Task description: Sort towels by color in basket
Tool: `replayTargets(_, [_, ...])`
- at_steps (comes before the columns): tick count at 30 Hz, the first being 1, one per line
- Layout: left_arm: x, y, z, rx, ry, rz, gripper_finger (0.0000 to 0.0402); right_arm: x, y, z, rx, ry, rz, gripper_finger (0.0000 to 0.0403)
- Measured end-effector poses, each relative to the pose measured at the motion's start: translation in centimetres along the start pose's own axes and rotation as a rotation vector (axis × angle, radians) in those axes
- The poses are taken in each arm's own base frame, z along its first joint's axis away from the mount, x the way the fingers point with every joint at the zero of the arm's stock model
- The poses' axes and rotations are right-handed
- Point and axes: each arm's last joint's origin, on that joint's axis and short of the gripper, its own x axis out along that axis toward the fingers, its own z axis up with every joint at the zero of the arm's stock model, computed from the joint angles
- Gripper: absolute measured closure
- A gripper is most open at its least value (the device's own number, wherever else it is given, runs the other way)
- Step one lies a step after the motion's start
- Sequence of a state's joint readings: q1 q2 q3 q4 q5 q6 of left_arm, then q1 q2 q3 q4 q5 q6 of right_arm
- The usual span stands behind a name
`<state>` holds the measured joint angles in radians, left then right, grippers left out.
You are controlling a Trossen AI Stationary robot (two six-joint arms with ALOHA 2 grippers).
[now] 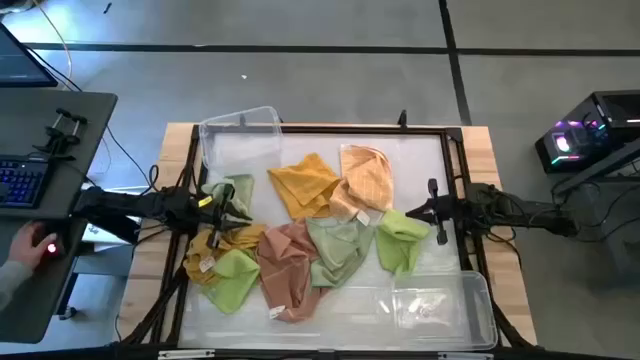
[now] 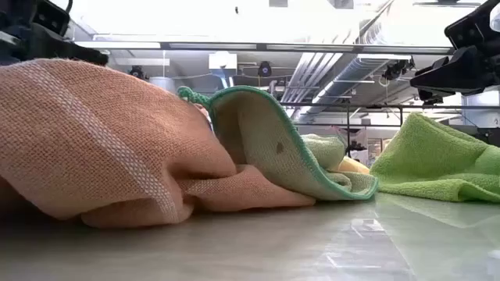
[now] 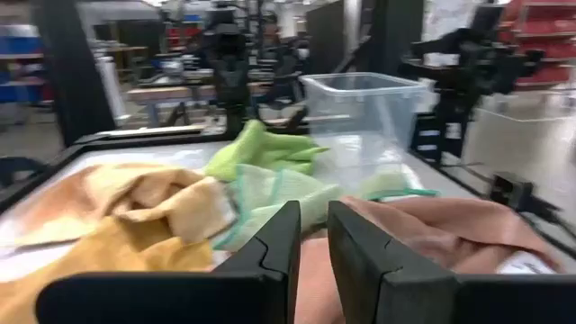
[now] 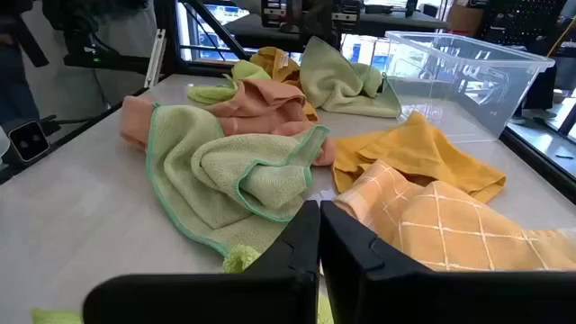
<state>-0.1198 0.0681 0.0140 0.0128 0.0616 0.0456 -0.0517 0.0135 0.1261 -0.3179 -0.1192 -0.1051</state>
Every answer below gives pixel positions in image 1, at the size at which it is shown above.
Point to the black backlit keyboard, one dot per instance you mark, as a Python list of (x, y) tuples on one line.
[(22, 180)]

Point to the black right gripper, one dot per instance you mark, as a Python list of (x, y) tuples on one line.
[(450, 212)]

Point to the black mouse with red light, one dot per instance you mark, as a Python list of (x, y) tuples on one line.
[(54, 248)]

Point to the black desk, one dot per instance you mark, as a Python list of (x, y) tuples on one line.
[(30, 120)]

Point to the black desk clamp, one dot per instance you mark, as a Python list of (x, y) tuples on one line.
[(62, 135)]

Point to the lime green towel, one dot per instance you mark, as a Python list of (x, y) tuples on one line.
[(397, 240), (232, 280)]

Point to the peach checked towel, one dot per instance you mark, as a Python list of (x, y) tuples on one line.
[(367, 177)]

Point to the black metal table frame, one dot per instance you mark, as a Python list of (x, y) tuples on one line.
[(350, 130)]

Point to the white metal bracket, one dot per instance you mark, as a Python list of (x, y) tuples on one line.
[(186, 354)]

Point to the person's forearm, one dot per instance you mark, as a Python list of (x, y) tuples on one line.
[(11, 285)]

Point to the person's hand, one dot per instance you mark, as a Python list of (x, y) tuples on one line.
[(27, 247)]

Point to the terracotta pink towel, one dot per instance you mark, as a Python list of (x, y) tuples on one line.
[(285, 270)]

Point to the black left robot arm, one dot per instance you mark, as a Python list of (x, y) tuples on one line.
[(125, 207)]

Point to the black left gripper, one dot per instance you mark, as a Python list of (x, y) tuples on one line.
[(221, 220)]

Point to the sage green towel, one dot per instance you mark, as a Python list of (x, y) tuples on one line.
[(340, 245), (244, 187)]

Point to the clear plastic bin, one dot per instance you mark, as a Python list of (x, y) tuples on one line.
[(450, 310), (250, 145)]

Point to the computer case with coloured lights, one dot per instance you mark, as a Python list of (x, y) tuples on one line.
[(585, 135)]

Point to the mustard yellow towel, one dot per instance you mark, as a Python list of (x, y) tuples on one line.
[(196, 257), (305, 185)]

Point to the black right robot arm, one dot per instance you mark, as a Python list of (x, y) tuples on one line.
[(525, 212)]

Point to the black desk caster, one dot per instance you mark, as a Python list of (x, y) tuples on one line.
[(67, 313)]

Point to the black frame clamp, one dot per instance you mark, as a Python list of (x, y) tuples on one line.
[(242, 120), (402, 119)]

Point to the grey metal cart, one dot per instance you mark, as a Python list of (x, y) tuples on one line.
[(600, 200)]

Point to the black computer monitor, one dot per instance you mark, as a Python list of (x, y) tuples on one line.
[(20, 60)]

